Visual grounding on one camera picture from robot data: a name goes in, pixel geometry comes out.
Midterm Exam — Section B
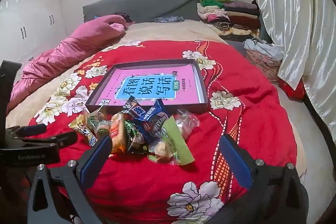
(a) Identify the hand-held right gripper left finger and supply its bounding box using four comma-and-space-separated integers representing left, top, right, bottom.
28, 135, 113, 224

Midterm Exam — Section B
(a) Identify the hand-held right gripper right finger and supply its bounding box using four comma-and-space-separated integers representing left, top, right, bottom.
210, 134, 309, 224

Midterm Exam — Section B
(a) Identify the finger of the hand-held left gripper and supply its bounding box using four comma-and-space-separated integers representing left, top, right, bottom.
21, 131, 78, 148
7, 123, 48, 137

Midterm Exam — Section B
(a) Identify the yellow panda snack packet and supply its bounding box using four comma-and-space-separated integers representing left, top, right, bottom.
69, 114, 97, 147

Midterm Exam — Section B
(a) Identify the green label cake packet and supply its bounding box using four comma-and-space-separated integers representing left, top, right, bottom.
87, 106, 107, 130
94, 120, 114, 139

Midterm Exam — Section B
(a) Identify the orange rice cracker packet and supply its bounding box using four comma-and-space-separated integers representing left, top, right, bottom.
109, 112, 126, 153

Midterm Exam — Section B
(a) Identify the dark green snack packet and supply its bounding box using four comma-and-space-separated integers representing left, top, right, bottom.
123, 120, 150, 153

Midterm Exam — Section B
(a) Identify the brown chocolate bar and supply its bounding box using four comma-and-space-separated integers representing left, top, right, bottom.
121, 97, 143, 122

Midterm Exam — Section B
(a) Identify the clear pastry packet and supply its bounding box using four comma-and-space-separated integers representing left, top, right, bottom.
173, 109, 200, 139

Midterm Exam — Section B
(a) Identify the light green pastry packet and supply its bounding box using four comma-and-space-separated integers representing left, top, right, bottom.
147, 116, 195, 166

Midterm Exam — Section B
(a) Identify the blue cookie packet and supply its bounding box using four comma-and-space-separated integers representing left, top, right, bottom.
136, 98, 170, 143

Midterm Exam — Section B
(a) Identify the grey shallow box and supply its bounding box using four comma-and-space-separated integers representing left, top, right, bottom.
85, 59, 209, 115

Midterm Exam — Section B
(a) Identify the red floral blanket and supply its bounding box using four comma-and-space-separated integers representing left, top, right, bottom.
28, 40, 298, 224

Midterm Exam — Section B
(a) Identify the pink quilt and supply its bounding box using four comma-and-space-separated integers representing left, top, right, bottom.
7, 15, 129, 114

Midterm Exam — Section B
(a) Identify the red cloth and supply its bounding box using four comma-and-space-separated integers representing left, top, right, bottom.
278, 77, 306, 101

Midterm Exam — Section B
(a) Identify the pink book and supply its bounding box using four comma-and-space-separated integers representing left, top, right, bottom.
101, 68, 205, 106

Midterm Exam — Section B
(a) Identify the white wardrobe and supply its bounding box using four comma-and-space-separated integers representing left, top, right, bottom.
0, 0, 67, 69

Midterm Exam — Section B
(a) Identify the light blue clothes pile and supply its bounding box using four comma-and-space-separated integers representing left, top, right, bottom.
243, 38, 284, 56

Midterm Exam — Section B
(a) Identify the dark purple cloth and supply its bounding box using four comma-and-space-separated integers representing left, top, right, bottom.
113, 12, 135, 24

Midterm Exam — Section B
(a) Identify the stack of folded clothes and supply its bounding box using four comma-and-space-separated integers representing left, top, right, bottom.
197, 0, 261, 35

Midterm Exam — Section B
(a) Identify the beige bed sheet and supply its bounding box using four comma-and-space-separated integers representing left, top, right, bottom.
5, 21, 307, 180

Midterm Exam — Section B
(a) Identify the white satin curtain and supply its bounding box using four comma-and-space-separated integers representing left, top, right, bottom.
256, 0, 336, 143

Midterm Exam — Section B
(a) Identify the blue patterned cloth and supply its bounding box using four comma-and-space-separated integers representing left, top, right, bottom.
154, 16, 184, 24

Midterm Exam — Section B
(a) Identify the grey headboard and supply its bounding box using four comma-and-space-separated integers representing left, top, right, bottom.
83, 0, 204, 24

